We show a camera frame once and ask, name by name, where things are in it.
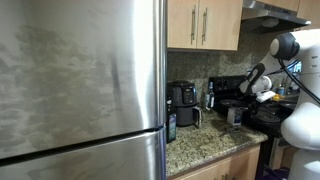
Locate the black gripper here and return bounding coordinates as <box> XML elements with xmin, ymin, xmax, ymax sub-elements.
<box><xmin>247</xmin><ymin>95</ymin><xmax>264</xmax><ymax>113</ymax></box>

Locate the white bottle with blue label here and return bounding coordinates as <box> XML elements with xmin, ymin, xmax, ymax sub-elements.
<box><xmin>227</xmin><ymin>106</ymin><xmax>244</xmax><ymax>126</ymax></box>

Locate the black electric stove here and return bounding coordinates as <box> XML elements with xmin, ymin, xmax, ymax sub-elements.
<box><xmin>208</xmin><ymin>74</ymin><xmax>299</xmax><ymax>179</ymax></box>

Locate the dark glass bottle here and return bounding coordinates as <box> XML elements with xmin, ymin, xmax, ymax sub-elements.
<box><xmin>204</xmin><ymin>81</ymin><xmax>216</xmax><ymax>112</ymax></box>

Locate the light wood base cabinet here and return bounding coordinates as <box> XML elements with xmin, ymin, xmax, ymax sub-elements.
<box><xmin>169</xmin><ymin>143</ymin><xmax>262</xmax><ymax>180</ymax></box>

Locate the black air fryer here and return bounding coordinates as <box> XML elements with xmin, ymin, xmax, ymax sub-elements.
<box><xmin>167</xmin><ymin>79</ymin><xmax>203</xmax><ymax>128</ymax></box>

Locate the stainless steel range hood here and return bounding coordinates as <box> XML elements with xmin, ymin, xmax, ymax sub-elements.
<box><xmin>240</xmin><ymin>0</ymin><xmax>313</xmax><ymax>34</ymax></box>

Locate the stainless steel freezer drawer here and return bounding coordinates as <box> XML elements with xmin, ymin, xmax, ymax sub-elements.
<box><xmin>0</xmin><ymin>126</ymin><xmax>168</xmax><ymax>180</ymax></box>

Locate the stainless steel refrigerator door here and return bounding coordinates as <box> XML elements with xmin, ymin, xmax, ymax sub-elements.
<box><xmin>0</xmin><ymin>0</ymin><xmax>168</xmax><ymax>160</ymax></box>

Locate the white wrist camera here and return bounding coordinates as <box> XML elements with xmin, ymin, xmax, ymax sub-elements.
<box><xmin>255</xmin><ymin>90</ymin><xmax>277</xmax><ymax>103</ymax></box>

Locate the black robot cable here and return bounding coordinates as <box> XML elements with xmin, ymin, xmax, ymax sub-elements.
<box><xmin>279</xmin><ymin>59</ymin><xmax>320</xmax><ymax>105</ymax></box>

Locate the wide wood wall cabinet door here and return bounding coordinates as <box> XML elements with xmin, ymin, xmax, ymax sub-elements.
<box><xmin>196</xmin><ymin>0</ymin><xmax>244</xmax><ymax>52</ymax></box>

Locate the metal wall cabinet handle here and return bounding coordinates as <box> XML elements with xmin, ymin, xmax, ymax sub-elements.
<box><xmin>190</xmin><ymin>4</ymin><xmax>197</xmax><ymax>44</ymax></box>
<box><xmin>201</xmin><ymin>7</ymin><xmax>209</xmax><ymax>45</ymax></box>

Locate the narrow wood wall cabinet door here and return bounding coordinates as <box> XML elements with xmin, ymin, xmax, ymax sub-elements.
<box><xmin>167</xmin><ymin>0</ymin><xmax>200</xmax><ymax>50</ymax></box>

